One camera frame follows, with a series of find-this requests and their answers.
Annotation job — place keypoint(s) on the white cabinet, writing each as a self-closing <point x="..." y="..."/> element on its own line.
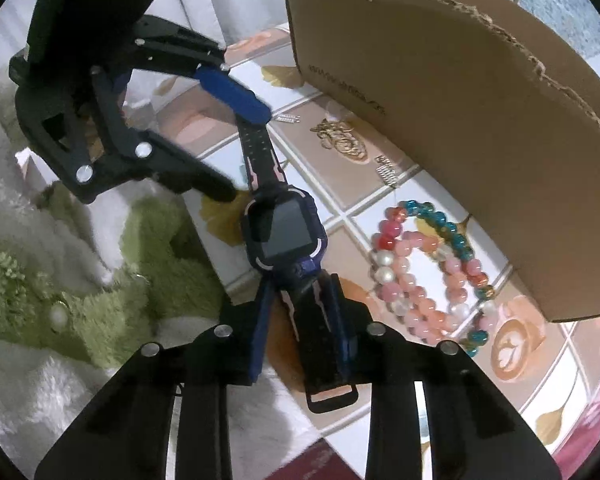
<point x="240" y="0"/>

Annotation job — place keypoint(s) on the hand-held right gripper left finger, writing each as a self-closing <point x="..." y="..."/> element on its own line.
<point x="261" y="330"/>

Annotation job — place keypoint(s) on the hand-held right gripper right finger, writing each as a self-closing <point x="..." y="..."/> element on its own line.
<point x="344" y="340"/>

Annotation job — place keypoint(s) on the ginkgo patterned tablecloth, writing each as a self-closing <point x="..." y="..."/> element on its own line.
<point x="355" y="195"/>

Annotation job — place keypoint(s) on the pink floral blanket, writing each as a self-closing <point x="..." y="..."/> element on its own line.
<point x="585" y="435"/>

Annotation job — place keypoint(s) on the gold butterfly brooch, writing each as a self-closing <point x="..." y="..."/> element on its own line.
<point x="340" y="140"/>

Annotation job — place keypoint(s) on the dark blue smart watch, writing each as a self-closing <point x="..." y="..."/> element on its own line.
<point x="280" y="225"/>

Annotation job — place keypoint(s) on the person's fluffy white green robe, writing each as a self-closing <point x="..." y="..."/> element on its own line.
<point x="145" y="260"/>

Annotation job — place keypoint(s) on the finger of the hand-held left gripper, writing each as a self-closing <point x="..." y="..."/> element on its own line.
<point x="215" y="185"/>
<point x="235" y="97"/>

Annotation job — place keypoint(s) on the brown cardboard box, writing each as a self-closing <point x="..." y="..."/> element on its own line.
<point x="455" y="110"/>

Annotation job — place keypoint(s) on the teal floral curtain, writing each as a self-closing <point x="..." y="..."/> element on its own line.
<point x="555" y="5"/>

